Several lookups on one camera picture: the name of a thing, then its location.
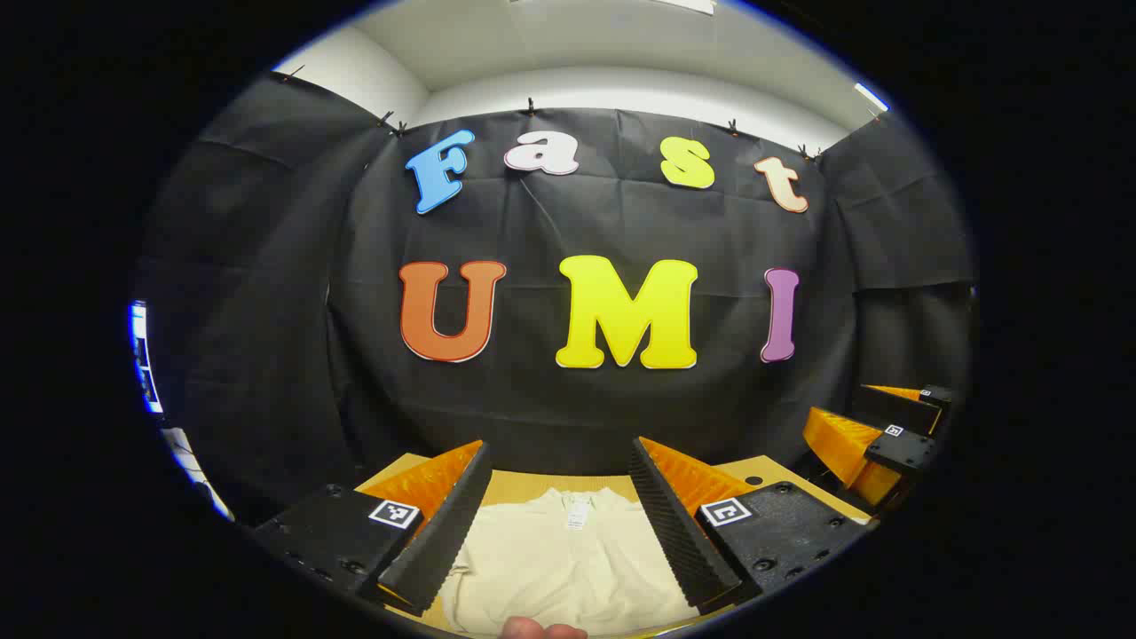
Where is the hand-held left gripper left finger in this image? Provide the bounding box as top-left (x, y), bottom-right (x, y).
top-left (253, 439), bottom-right (493, 618)

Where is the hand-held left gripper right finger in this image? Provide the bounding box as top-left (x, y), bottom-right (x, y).
top-left (630, 435), bottom-right (875, 615)

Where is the cream sweatshirt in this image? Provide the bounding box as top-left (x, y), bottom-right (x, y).
top-left (439, 486), bottom-right (702, 638)

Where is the white side desk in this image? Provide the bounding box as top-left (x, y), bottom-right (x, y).
top-left (162, 428), bottom-right (233, 520)

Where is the black backdrop cloth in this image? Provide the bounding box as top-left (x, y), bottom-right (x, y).
top-left (133, 71), bottom-right (977, 525)

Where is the computer monitor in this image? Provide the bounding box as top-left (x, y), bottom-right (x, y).
top-left (129, 300), bottom-right (165, 415)

